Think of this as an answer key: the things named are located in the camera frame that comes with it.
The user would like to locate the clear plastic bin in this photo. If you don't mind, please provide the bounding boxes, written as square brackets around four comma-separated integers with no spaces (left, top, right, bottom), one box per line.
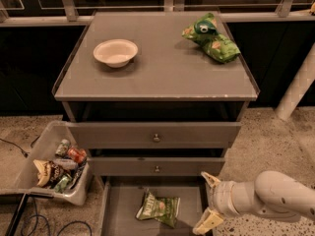
[0,121,92,206]

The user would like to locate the grey top drawer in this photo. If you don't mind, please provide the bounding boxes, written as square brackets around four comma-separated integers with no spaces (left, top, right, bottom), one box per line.
[69,122,240,149]

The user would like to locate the grey drawer cabinet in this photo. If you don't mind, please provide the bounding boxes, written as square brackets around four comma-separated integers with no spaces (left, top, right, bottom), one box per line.
[51,11,261,236]

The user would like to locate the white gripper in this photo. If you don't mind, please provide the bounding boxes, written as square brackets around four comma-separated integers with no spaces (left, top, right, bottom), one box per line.
[193,171,244,235]

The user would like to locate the green chip bag on counter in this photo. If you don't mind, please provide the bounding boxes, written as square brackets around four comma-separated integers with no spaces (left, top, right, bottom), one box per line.
[182,13,240,64]

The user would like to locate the white diagonal post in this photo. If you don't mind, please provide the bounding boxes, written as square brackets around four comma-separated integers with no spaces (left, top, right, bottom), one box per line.
[275,43,315,121]

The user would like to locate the black cable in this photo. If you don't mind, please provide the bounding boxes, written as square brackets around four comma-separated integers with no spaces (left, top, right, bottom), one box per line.
[0,135,41,159]

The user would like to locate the grey middle drawer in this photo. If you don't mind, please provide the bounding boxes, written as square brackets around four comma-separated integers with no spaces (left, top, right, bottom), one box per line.
[88,157,225,176]

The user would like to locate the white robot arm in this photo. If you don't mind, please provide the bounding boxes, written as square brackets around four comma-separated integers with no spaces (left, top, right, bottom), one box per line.
[193,171,315,235]

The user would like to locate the grey bottom drawer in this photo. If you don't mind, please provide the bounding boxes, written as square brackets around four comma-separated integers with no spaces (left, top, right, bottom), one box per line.
[100,176,208,236]

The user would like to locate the green soda can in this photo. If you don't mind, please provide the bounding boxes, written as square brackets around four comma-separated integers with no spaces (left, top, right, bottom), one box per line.
[55,139,71,157]

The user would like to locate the brown snack bag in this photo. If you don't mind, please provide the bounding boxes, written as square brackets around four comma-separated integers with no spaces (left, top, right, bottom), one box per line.
[33,159,68,187]

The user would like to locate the blue cable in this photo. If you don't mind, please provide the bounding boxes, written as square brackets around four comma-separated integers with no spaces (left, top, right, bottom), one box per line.
[20,197,94,236]

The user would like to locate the green jalapeno chip bag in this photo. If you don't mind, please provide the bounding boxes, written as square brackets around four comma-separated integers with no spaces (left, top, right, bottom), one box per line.
[136,190,180,228]

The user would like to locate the orange soda can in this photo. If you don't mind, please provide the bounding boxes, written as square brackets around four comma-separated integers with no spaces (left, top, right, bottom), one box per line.
[67,147,87,164]

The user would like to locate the green snack packet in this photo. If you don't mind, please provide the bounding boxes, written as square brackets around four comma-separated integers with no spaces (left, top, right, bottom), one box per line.
[54,174,72,193]

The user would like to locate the white paper bowl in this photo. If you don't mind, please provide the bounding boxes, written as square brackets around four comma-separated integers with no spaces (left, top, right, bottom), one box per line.
[94,39,138,68]

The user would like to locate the grey drawer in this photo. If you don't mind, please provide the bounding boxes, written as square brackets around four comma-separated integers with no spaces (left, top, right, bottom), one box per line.
[100,176,208,236]
[69,122,240,149]
[88,157,225,176]

